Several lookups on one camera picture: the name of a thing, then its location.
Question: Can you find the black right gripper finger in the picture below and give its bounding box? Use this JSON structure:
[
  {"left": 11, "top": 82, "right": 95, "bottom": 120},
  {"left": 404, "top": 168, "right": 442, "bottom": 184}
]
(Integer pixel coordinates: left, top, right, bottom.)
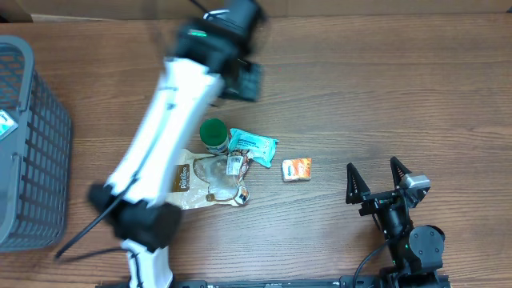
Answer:
[
  {"left": 390, "top": 157, "right": 411, "bottom": 188},
  {"left": 346, "top": 162, "right": 370, "bottom": 204}
]

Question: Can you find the orange tissue pack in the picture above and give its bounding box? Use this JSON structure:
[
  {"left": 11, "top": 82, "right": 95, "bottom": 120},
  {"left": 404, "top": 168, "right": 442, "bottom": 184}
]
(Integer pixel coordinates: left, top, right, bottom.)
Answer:
[{"left": 282, "top": 158, "right": 312, "bottom": 182}]

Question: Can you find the green lid jar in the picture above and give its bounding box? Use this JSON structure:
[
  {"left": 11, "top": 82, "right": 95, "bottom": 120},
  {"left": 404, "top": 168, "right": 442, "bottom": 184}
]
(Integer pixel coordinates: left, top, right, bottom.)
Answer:
[{"left": 199, "top": 118, "right": 229, "bottom": 154}]

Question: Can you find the teal wet wipes pack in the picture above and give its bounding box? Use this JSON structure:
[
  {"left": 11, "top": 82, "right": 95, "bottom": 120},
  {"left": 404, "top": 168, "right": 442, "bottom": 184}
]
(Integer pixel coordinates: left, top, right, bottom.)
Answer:
[{"left": 228, "top": 128, "right": 279, "bottom": 168}]

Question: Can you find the beige snack pouch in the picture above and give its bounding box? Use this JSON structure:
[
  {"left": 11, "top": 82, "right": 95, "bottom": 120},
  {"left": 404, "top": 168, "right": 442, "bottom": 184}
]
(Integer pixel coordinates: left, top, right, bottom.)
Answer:
[{"left": 166, "top": 149, "right": 253, "bottom": 210}]

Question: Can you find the teal tissue pack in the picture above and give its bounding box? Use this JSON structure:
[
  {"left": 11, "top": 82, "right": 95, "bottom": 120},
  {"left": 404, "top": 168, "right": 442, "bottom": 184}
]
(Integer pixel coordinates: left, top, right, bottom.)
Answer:
[{"left": 0, "top": 110, "right": 18, "bottom": 140}]

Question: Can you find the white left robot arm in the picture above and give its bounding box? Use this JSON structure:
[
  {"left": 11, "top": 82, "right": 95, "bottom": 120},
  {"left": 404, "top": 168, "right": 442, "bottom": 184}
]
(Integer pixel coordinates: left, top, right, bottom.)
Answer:
[{"left": 89, "top": 0, "right": 266, "bottom": 287}]

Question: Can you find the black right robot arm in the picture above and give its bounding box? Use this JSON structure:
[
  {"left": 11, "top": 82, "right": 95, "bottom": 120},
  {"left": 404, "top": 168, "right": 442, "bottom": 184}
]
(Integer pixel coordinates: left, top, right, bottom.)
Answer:
[{"left": 342, "top": 157, "right": 451, "bottom": 288}]

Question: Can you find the white barcode scanner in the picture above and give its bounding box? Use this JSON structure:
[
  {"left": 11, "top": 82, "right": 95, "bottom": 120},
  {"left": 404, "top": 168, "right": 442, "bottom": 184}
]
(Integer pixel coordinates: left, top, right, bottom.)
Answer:
[{"left": 202, "top": 9, "right": 230, "bottom": 21}]

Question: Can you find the dark grey mesh basket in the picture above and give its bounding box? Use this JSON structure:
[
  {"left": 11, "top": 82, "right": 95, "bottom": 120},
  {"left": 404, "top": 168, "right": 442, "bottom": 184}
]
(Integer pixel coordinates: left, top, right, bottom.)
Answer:
[{"left": 1, "top": 35, "right": 73, "bottom": 253}]

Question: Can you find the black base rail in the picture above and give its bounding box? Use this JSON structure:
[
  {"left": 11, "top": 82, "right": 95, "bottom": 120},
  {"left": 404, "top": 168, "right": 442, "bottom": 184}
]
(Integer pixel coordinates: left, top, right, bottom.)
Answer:
[{"left": 167, "top": 274, "right": 452, "bottom": 288}]

